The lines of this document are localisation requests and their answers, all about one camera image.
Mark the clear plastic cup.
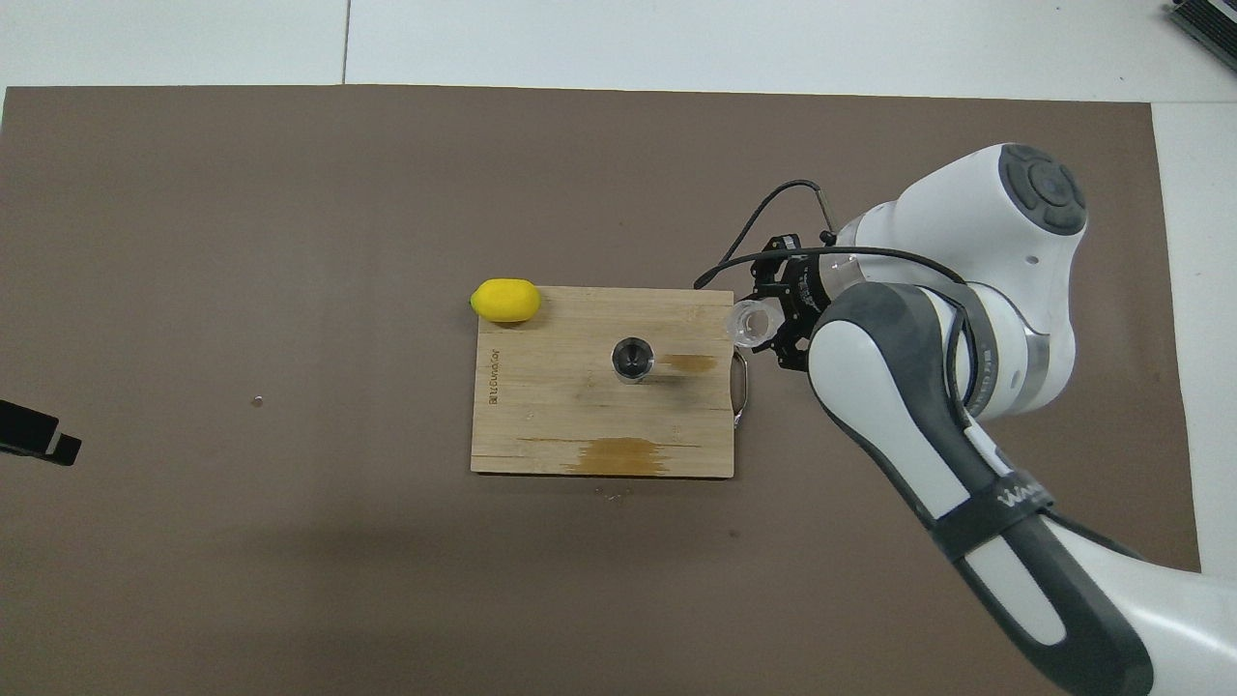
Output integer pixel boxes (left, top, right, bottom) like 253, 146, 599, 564
727, 299, 782, 349

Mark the brown table mat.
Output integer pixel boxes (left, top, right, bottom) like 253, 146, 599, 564
0, 85, 1202, 696

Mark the yellow lemon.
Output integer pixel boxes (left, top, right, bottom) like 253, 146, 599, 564
470, 278, 542, 324

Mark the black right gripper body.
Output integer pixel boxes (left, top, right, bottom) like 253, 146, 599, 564
762, 230, 844, 341

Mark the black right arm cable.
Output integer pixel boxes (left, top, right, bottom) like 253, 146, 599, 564
694, 181, 977, 426

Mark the grey ribbed device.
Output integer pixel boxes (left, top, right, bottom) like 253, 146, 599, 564
1167, 0, 1237, 69

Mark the wooden cutting board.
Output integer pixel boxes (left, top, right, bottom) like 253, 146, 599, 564
470, 285, 750, 479

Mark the metal jigger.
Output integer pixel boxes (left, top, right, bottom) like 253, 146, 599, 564
611, 336, 655, 385

